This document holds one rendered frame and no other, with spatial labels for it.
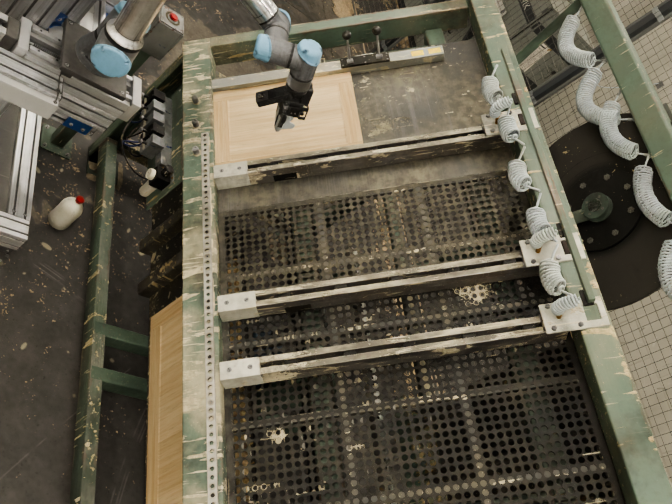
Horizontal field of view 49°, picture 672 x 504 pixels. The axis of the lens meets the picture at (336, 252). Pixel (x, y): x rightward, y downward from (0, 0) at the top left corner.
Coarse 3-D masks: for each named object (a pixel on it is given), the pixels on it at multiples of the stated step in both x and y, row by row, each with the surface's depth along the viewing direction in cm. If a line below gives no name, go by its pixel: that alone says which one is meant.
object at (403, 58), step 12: (420, 48) 302; (396, 60) 299; (408, 60) 300; (420, 60) 301; (432, 60) 302; (264, 72) 303; (276, 72) 302; (288, 72) 301; (324, 72) 300; (336, 72) 301; (360, 72) 302; (216, 84) 302; (228, 84) 301; (240, 84) 300; (252, 84) 301; (264, 84) 302
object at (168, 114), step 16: (144, 96) 297; (160, 96) 297; (176, 96) 304; (144, 112) 296; (160, 112) 294; (176, 112) 299; (144, 128) 292; (160, 128) 288; (176, 128) 294; (128, 144) 294; (144, 144) 286; (160, 144) 284; (176, 144) 289; (160, 160) 284; (176, 160) 285; (160, 176) 277; (176, 176) 280; (144, 192) 284; (160, 192) 286
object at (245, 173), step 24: (360, 144) 273; (384, 144) 272; (408, 144) 273; (432, 144) 270; (456, 144) 270; (480, 144) 272; (504, 144) 273; (216, 168) 273; (240, 168) 272; (264, 168) 271; (288, 168) 271; (312, 168) 272; (336, 168) 274; (360, 168) 275
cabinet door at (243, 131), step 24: (216, 96) 301; (240, 96) 300; (312, 96) 296; (336, 96) 295; (216, 120) 294; (240, 120) 293; (264, 120) 292; (312, 120) 289; (336, 120) 288; (216, 144) 287; (240, 144) 286; (264, 144) 285; (288, 144) 284; (312, 144) 282; (336, 144) 281
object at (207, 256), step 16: (208, 144) 282; (208, 160) 278; (208, 176) 273; (208, 192) 269; (208, 208) 265; (208, 224) 261; (208, 240) 258; (208, 256) 254; (208, 272) 250; (208, 304) 244; (208, 320) 241; (208, 352) 234; (208, 368) 231; (208, 384) 228; (208, 400) 225; (208, 416) 222; (208, 432) 220; (208, 448) 217; (208, 464) 214; (208, 480) 212; (208, 496) 209
